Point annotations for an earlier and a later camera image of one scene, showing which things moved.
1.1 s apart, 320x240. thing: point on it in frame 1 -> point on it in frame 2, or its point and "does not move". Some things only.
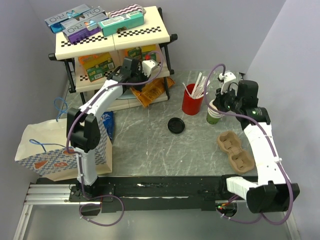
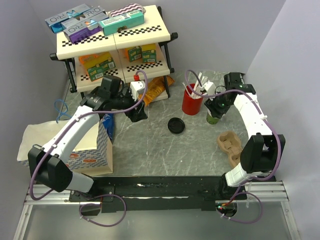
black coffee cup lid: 176,125 does not move
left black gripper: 145,77 -> 137,114
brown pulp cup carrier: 242,161 does not move
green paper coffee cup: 213,117 does not move
